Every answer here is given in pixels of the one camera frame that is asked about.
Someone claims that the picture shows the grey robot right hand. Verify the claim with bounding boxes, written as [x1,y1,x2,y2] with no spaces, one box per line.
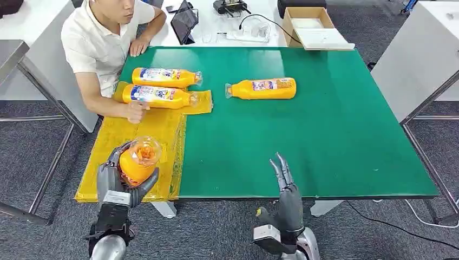
[255,152,305,240]

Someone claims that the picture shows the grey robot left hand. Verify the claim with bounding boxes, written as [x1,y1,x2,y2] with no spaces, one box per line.
[96,140,161,209]

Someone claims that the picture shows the person's left hand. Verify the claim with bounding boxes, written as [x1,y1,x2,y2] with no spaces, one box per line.
[129,36,151,58]

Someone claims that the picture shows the person's right hand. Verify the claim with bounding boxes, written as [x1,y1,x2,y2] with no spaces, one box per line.
[123,101,151,125]

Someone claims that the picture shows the orange drink bottle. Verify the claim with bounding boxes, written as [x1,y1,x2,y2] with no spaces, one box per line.
[118,135,163,187]
[225,77,298,101]
[132,67,204,89]
[122,84,199,110]

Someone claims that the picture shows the yellow plastic sheet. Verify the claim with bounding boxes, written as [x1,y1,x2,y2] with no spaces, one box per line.
[74,80,214,204]

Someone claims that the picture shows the white table foot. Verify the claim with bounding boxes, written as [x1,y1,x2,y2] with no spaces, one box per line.
[310,199,344,217]
[150,200,178,219]

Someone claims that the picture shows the person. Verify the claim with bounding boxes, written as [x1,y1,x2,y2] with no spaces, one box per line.
[60,0,168,125]

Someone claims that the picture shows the black tablet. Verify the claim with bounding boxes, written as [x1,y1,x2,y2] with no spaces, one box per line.
[169,0,199,46]

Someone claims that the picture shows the green table mat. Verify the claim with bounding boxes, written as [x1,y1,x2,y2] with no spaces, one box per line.
[118,47,441,199]

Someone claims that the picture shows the white power strip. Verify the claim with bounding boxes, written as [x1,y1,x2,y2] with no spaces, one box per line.
[226,30,271,43]

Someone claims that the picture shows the white desk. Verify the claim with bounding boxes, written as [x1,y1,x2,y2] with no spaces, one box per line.
[0,0,100,134]
[370,0,459,124]

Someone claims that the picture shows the clear plastic container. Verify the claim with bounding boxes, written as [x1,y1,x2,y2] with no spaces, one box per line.
[250,22,272,39]

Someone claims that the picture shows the dark bag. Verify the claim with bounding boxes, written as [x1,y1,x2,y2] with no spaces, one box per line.
[0,0,25,20]

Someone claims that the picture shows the brown cardboard box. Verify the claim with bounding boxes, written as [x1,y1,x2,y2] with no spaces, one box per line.
[282,6,337,49]

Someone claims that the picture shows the white flat sheet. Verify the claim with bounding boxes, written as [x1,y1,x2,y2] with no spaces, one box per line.
[293,27,356,51]

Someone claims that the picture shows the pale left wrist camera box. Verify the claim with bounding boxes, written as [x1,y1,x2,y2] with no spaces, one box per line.
[102,190,132,208]

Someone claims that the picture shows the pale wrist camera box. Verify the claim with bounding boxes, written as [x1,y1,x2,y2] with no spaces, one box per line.
[102,190,132,208]
[252,224,285,252]

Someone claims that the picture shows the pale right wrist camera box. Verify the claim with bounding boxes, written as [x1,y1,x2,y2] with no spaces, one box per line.
[252,224,285,252]

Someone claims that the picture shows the black device with cables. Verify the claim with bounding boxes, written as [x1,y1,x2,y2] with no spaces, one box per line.
[213,0,252,18]

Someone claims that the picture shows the black floor cable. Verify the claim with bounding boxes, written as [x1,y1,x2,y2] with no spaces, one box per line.
[345,200,459,251]

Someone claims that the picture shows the steel table frame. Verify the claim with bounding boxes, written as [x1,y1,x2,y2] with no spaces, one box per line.
[399,70,459,226]
[0,39,89,226]

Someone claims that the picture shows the white floor cable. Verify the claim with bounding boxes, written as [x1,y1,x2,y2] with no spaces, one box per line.
[372,198,459,230]

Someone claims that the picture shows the black power cable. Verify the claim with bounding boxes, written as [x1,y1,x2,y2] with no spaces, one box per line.
[238,14,303,45]

